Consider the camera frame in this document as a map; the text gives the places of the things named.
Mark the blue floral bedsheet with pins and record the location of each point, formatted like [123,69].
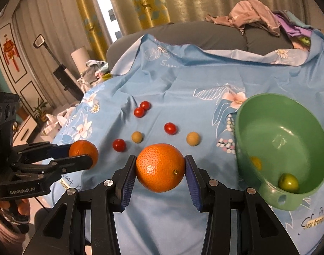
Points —
[177,90]

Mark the grey pleated curtain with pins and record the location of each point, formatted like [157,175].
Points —
[50,21]

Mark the grey sofa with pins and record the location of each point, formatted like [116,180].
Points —
[204,35]

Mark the white plastic bag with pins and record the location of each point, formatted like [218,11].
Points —
[56,122]

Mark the beige longan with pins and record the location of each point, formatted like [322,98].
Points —
[193,139]
[137,137]

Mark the small yellow fruit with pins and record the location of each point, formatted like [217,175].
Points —
[256,163]

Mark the potted green plant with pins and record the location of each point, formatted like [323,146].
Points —
[41,110]

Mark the red knot wall ornament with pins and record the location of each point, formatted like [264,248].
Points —
[9,49]

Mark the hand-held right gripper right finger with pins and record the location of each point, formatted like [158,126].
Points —
[193,184]

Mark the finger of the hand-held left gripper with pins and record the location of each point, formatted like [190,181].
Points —
[71,163]
[60,151]

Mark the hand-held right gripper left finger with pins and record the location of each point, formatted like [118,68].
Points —
[126,183]

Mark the white low cabinet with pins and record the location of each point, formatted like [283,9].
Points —
[25,128]

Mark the white cylinder appliance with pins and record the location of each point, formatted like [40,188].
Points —
[80,58]

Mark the red cherry tomato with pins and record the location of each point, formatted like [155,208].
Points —
[119,145]
[139,112]
[145,105]
[170,128]

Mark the pile of mixed clothes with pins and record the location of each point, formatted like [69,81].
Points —
[94,71]

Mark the black stick vacuum cleaner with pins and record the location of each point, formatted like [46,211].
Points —
[64,75]

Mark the purple garment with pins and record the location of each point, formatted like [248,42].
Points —
[292,25]

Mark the large orange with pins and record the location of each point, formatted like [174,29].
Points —
[160,167]

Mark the small orange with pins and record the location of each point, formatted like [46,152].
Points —
[84,150]

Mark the green round fruit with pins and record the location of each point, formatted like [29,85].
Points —
[288,182]

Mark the pink beige garment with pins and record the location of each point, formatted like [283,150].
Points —
[247,12]

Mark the person's left hand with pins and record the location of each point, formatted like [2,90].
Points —
[5,204]

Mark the green plastic bowl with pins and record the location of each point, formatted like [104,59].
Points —
[279,127]

